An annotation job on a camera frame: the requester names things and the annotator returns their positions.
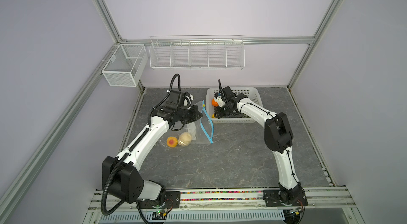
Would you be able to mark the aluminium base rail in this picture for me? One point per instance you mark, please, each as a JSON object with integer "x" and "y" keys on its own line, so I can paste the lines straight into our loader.
{"x": 325, "y": 205}

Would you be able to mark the white mesh wall box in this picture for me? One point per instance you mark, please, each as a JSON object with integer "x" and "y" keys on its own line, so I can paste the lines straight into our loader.
{"x": 126, "y": 65}

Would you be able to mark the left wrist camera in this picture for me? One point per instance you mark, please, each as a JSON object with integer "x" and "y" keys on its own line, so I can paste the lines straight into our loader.
{"x": 179, "y": 100}

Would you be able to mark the white wire wall rack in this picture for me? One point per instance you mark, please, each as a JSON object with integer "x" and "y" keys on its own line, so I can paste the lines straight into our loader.
{"x": 197, "y": 52}

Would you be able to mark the beige toy potato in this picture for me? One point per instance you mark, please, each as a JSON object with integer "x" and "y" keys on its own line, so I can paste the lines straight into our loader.
{"x": 185, "y": 139}

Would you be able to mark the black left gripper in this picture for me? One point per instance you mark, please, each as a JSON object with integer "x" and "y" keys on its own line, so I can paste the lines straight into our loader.
{"x": 195, "y": 113}

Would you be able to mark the orange toy carrot piece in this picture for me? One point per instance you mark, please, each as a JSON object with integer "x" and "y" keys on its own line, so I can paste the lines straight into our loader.
{"x": 215, "y": 103}

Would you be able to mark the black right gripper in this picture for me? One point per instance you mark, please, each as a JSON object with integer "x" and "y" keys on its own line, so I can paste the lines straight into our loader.
{"x": 219, "y": 115}

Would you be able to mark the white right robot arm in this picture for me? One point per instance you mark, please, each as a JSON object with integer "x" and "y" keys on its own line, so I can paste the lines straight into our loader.
{"x": 278, "y": 137}

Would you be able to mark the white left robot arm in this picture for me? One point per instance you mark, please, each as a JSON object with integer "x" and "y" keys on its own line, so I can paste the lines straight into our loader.
{"x": 121, "y": 180}

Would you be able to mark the clear zip top bag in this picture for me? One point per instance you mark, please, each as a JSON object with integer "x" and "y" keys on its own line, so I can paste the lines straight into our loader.
{"x": 202, "y": 131}

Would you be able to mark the yellow red toy peach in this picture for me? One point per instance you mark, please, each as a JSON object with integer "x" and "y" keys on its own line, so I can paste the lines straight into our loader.
{"x": 172, "y": 142}

